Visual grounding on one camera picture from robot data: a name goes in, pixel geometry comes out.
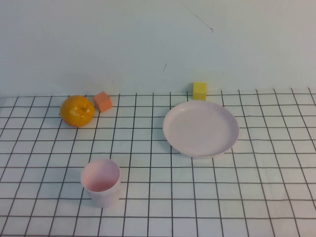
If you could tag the orange foam cube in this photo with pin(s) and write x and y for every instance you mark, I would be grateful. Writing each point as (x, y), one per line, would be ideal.
(103, 101)

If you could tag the yellow foam cube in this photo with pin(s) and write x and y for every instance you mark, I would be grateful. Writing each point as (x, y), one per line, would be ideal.
(199, 90)

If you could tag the orange fruit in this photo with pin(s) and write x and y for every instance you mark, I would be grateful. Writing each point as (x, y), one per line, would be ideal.
(77, 111)

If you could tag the pink plastic cup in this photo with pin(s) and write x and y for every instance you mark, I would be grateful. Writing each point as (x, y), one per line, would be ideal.
(103, 197)

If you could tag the pink round plate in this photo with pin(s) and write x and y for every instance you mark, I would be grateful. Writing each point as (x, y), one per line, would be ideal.
(200, 128)

